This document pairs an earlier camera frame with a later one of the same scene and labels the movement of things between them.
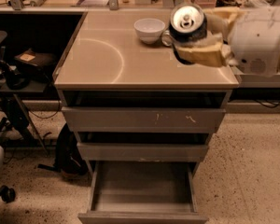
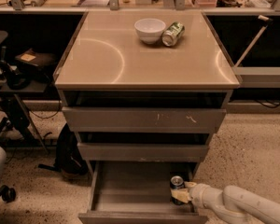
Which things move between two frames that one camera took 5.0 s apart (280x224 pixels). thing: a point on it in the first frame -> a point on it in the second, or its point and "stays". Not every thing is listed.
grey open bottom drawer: (147, 192) stays
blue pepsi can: (187, 23) -> (176, 182)
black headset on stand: (15, 78) stays
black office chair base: (7, 194) stays
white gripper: (256, 41) -> (198, 191)
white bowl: (149, 29) stays
